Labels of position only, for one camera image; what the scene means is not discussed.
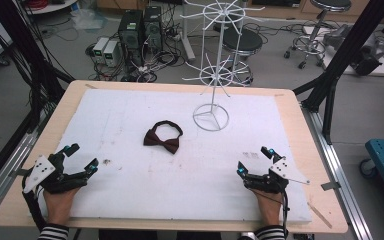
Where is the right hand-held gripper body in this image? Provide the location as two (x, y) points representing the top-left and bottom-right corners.
(242, 156), (311, 195)

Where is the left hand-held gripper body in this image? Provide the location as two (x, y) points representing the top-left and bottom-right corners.
(22, 151), (90, 195)

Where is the person's right hand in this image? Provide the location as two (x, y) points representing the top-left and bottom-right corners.
(250, 188), (284, 228)

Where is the person's left hand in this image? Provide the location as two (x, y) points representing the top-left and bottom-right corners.
(43, 186), (82, 228)

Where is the grey tape strip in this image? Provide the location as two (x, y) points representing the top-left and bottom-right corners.
(7, 167), (32, 178)
(320, 181), (342, 192)

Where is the wooden stick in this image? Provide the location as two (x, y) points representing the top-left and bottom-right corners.
(306, 201), (333, 230)

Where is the white foam mat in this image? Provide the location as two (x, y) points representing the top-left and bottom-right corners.
(37, 88), (313, 225)

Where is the dark brown bow tie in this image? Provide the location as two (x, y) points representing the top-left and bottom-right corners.
(142, 120), (184, 155)

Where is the white power supply box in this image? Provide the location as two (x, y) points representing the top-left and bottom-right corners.
(102, 40), (120, 67)
(91, 36), (111, 64)

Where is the black round stool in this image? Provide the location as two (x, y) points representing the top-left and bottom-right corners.
(222, 27), (264, 87)

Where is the chrome wheeled stool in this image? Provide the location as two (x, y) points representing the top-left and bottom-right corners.
(283, 0), (353, 70)

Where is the large black computer tower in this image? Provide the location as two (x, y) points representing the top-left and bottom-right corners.
(117, 9), (145, 68)

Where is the clear plastic bag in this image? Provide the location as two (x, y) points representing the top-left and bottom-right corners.
(70, 7), (108, 33)

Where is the grey machine on white board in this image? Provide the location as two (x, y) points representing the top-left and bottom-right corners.
(322, 23), (384, 78)

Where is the small black computer tower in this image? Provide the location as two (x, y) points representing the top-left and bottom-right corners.
(142, 5), (164, 52)

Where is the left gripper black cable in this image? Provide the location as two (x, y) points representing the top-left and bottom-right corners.
(21, 176), (48, 232)

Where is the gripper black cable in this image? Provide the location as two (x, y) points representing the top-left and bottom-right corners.
(21, 176), (48, 232)
(280, 188), (291, 238)

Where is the aluminium frame rail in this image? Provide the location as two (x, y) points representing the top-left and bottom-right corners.
(300, 105), (375, 240)
(0, 108), (53, 218)

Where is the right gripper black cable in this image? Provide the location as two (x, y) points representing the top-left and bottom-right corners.
(280, 188), (291, 238)

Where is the white wire display rack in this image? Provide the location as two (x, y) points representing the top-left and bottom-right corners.
(179, 0), (266, 132)

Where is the tangle of floor cables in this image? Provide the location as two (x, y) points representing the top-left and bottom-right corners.
(85, 19), (188, 84)

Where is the black frame post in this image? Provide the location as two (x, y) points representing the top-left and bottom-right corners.
(0, 0), (75, 103)
(292, 0), (384, 145)

